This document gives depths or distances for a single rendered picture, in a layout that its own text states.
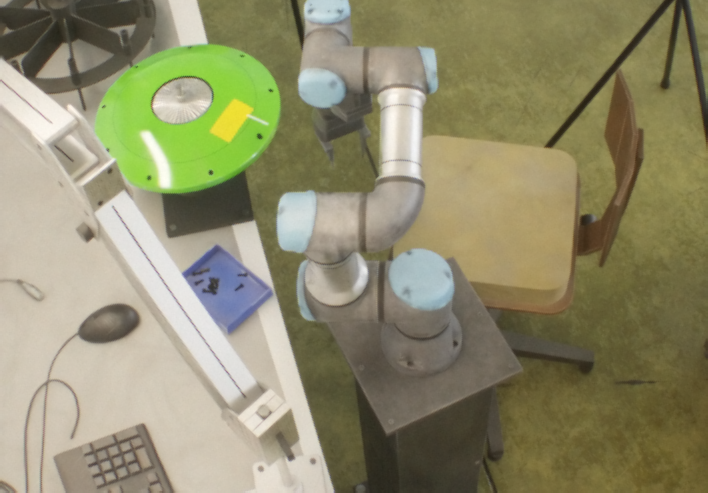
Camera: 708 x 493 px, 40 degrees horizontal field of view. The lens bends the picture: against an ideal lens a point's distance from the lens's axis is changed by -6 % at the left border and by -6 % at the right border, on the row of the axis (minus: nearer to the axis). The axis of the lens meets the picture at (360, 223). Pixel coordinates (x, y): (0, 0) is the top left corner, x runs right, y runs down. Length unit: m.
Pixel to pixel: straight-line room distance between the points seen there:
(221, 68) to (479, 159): 0.67
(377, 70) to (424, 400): 0.54
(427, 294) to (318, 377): 1.15
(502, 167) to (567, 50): 1.18
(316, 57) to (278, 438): 0.49
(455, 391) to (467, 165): 0.67
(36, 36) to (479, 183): 0.94
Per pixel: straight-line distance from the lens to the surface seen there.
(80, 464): 1.53
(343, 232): 1.25
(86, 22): 1.95
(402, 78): 1.32
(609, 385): 2.58
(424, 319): 1.48
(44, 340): 1.67
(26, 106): 1.18
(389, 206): 1.25
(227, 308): 1.61
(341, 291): 1.42
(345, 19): 1.39
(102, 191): 1.10
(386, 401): 1.59
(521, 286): 1.96
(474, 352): 1.62
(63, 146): 1.18
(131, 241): 1.14
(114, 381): 1.59
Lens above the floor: 2.29
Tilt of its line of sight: 55 degrees down
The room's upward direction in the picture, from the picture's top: 5 degrees counter-clockwise
